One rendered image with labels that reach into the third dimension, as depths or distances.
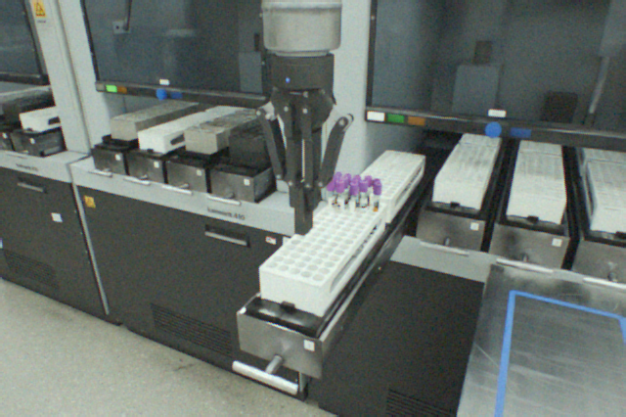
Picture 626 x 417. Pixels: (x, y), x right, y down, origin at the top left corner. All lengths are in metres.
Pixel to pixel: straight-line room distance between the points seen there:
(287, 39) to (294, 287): 0.32
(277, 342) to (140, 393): 1.12
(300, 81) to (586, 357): 0.47
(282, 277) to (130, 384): 1.21
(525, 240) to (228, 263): 0.78
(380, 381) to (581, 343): 0.72
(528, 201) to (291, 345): 0.57
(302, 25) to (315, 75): 0.06
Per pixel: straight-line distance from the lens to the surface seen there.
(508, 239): 0.96
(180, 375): 1.73
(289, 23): 0.50
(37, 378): 1.92
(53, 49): 1.67
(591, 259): 0.98
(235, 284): 1.32
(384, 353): 1.21
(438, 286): 1.04
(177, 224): 1.35
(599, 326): 0.71
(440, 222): 0.96
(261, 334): 0.64
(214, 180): 1.19
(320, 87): 0.52
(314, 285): 0.59
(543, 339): 0.65
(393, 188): 0.91
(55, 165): 1.69
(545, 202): 0.96
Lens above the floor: 1.21
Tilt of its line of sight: 26 degrees down
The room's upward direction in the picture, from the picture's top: straight up
